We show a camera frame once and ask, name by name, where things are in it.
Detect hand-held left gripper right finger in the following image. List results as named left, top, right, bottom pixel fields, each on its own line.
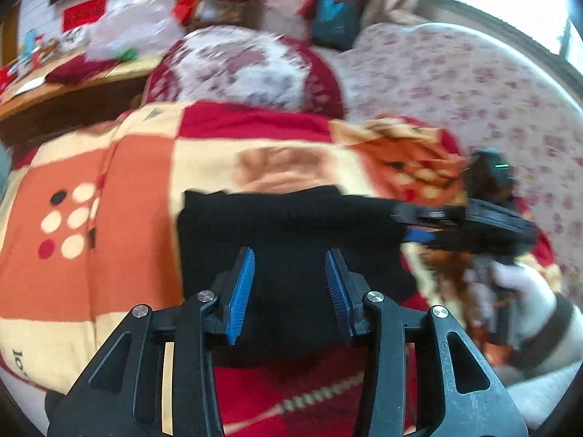
left=325, top=249, right=529, bottom=437

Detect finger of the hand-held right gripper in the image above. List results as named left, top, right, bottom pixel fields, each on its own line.
left=392, top=202, right=467, bottom=228
left=403, top=228, right=462, bottom=250

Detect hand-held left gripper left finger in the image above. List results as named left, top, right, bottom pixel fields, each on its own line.
left=48, top=247, right=256, bottom=437

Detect black pants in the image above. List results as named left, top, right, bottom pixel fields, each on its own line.
left=175, top=185, right=417, bottom=369

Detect person's right forearm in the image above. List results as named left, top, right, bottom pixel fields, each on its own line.
left=503, top=291, right=583, bottom=429

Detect person's right hand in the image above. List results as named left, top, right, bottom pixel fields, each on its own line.
left=491, top=261, right=560, bottom=343

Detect pink floral bedsheet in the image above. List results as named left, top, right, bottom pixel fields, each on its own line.
left=337, top=23, right=583, bottom=274

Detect red and cream printed blanket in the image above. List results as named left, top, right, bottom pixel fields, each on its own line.
left=0, top=100, right=566, bottom=437

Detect teal bag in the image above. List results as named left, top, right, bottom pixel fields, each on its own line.
left=312, top=0, right=360, bottom=51

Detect white and red floral pillow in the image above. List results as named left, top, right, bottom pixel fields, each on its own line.
left=146, top=27, right=347, bottom=119

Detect wooden desk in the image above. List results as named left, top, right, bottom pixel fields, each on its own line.
left=0, top=52, right=165, bottom=146

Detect teal fluffy cloth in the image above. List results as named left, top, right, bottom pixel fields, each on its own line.
left=0, top=146, right=12, bottom=201

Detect dark red cloth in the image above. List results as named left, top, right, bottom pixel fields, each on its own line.
left=46, top=57, right=121, bottom=87

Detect clear plastic bag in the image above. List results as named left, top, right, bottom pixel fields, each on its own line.
left=86, top=4, right=183, bottom=62

